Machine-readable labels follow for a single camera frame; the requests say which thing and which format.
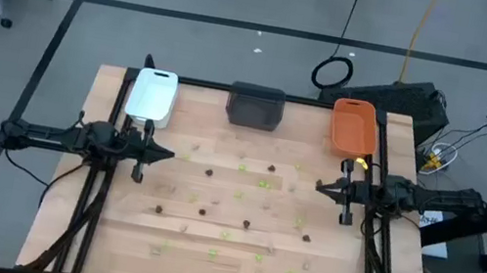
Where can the white plastic bin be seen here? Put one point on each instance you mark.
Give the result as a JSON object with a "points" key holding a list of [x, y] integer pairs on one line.
{"points": [[151, 96]]}

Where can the grey plastic bin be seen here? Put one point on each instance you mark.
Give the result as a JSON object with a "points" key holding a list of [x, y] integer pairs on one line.
{"points": [[254, 108]]}

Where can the power strip with yellow plugs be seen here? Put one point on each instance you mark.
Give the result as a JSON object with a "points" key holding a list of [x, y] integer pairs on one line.
{"points": [[432, 162]]}

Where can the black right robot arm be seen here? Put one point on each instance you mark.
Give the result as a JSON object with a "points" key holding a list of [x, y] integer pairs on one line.
{"points": [[436, 198]]}

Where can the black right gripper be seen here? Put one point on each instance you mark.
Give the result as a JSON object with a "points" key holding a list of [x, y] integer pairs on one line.
{"points": [[353, 192]]}

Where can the white paper label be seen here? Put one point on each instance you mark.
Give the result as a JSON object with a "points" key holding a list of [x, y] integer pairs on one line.
{"points": [[432, 220]]}

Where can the white paper sheet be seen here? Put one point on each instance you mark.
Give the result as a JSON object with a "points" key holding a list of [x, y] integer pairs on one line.
{"points": [[437, 249]]}

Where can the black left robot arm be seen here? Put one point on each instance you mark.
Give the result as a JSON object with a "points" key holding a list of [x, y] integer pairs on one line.
{"points": [[45, 135]]}

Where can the black computer tower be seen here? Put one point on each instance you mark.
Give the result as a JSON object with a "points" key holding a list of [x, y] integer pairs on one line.
{"points": [[388, 101]]}

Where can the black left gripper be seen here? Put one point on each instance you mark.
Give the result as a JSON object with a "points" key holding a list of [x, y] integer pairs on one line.
{"points": [[137, 148]]}

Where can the short black post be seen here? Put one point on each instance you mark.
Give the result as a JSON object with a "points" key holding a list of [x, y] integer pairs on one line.
{"points": [[150, 61]]}

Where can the orange plastic bin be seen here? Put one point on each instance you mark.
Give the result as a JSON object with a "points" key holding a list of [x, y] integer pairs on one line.
{"points": [[353, 130]]}

